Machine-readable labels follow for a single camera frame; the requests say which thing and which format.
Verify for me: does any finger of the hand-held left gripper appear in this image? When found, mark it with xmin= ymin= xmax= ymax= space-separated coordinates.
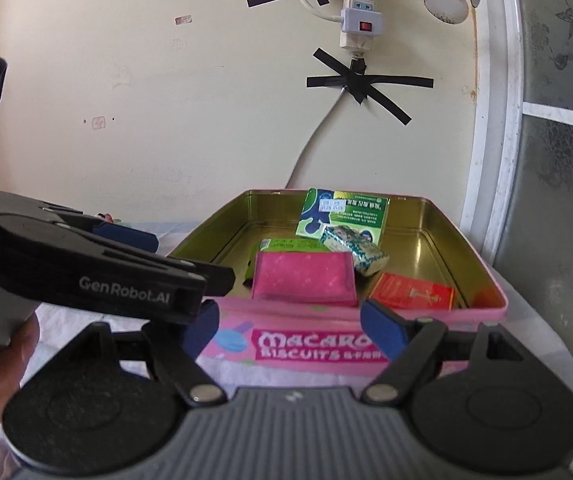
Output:
xmin=41 ymin=205 xmax=160 ymax=256
xmin=0 ymin=216 xmax=238 ymax=324

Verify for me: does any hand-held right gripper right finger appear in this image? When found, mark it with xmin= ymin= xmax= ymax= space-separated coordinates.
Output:
xmin=360 ymin=298 xmax=525 ymax=405

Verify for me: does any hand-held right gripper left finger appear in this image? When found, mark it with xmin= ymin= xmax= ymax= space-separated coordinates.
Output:
xmin=79 ymin=299 xmax=228 ymax=407

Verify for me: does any red cigarette box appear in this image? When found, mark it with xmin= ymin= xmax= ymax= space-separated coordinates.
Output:
xmin=369 ymin=272 xmax=455 ymax=310

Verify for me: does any patterned tissue packet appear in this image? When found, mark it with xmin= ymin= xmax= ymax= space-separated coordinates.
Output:
xmin=319 ymin=225 xmax=390 ymax=277

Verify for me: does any pink biscuit tin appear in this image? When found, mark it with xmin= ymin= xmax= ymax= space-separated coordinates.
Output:
xmin=166 ymin=188 xmax=510 ymax=377

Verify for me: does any pink zipper pouch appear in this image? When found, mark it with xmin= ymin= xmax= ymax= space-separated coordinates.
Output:
xmin=251 ymin=251 xmax=360 ymax=307

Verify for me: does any green wet wipes packet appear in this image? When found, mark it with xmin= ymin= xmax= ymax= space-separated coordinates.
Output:
xmin=244 ymin=237 xmax=323 ymax=287

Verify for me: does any green cardboard box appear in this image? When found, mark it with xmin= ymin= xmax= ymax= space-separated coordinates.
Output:
xmin=295 ymin=188 xmax=390 ymax=246

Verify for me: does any striped bed sheet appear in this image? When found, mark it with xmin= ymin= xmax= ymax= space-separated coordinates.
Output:
xmin=0 ymin=217 xmax=573 ymax=461

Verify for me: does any frosted glass window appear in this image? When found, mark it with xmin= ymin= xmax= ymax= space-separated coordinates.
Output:
xmin=459 ymin=0 xmax=573 ymax=356

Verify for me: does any black tape cross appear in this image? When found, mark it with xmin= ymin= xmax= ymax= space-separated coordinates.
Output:
xmin=306 ymin=47 xmax=435 ymax=126

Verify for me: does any white power strip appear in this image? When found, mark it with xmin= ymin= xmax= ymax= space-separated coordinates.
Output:
xmin=339 ymin=0 xmax=388 ymax=58

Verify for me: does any white power cable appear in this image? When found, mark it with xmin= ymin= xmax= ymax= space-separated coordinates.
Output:
xmin=286 ymin=87 xmax=348 ymax=192

